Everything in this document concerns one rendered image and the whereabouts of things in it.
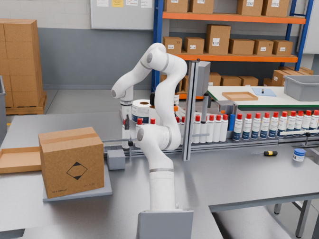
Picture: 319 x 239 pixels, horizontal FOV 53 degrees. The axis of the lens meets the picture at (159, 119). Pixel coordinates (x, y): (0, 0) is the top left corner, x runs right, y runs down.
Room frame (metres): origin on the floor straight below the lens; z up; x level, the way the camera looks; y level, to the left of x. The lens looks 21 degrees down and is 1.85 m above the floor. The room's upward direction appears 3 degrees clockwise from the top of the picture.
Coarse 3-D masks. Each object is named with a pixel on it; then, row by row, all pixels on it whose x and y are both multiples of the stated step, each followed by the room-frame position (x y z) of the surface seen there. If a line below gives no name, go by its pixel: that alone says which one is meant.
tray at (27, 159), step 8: (0, 152) 1.81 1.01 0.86; (8, 152) 1.86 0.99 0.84; (16, 152) 1.87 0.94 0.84; (24, 152) 1.88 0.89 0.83; (32, 152) 1.89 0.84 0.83; (0, 160) 1.76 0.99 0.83; (8, 160) 1.76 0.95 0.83; (16, 160) 1.77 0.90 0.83; (24, 160) 1.78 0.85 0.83; (32, 160) 1.78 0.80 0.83; (40, 160) 1.79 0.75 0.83; (0, 168) 1.61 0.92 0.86; (8, 168) 1.62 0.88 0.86; (16, 168) 1.64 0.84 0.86; (24, 168) 1.65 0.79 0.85; (32, 168) 1.66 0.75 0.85; (40, 168) 1.67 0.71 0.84
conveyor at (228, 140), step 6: (228, 138) 2.18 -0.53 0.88; (240, 138) 2.19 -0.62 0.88; (258, 138) 2.21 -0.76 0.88; (270, 138) 2.22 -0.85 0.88; (276, 138) 2.22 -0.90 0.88; (192, 144) 2.05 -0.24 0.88; (198, 144) 2.05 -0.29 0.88; (204, 144) 2.06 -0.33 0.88; (210, 144) 2.06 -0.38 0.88; (126, 150) 1.90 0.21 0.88
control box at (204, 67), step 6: (198, 66) 1.90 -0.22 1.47; (204, 66) 1.89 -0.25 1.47; (198, 72) 1.90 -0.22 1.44; (204, 72) 1.89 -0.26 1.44; (198, 78) 1.89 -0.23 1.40; (204, 78) 1.90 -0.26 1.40; (198, 84) 1.89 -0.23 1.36; (204, 84) 1.91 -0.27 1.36; (198, 90) 1.89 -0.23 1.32; (204, 90) 1.93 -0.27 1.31
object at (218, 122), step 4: (216, 116) 2.11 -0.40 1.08; (220, 116) 2.11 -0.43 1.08; (216, 120) 2.11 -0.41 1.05; (220, 120) 2.11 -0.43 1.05; (216, 124) 2.09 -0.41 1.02; (220, 124) 2.10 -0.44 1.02; (216, 128) 2.09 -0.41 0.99; (220, 128) 2.10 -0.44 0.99; (216, 132) 2.09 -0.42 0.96; (216, 136) 2.09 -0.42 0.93; (216, 140) 2.09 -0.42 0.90
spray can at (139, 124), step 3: (138, 120) 1.95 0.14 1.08; (141, 120) 1.96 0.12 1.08; (138, 123) 1.95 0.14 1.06; (141, 123) 1.96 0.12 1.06; (138, 126) 1.94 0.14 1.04; (138, 129) 1.94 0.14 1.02; (135, 132) 1.96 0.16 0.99; (135, 135) 1.96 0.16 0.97; (135, 141) 1.95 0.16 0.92; (135, 144) 1.95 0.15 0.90; (138, 147) 1.94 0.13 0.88
